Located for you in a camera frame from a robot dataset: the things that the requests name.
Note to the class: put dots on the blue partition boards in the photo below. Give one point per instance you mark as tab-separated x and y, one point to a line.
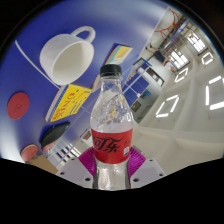
135	88

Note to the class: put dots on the red table tennis paddle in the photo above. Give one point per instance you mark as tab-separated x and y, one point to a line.
49	146
29	152

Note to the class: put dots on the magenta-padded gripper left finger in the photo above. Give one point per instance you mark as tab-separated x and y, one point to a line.
75	171

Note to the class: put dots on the thin yellow and blue book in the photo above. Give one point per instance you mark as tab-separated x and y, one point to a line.
119	54

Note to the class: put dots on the white ceramic mug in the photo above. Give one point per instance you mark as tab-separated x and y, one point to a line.
61	53

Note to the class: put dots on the group of ceiling lights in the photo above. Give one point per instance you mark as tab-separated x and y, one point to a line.
213	95

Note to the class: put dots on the clear bottle with red label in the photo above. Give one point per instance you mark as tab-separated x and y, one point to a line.
111	146

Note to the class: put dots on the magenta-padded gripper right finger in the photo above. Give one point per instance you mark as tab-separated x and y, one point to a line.
148	170

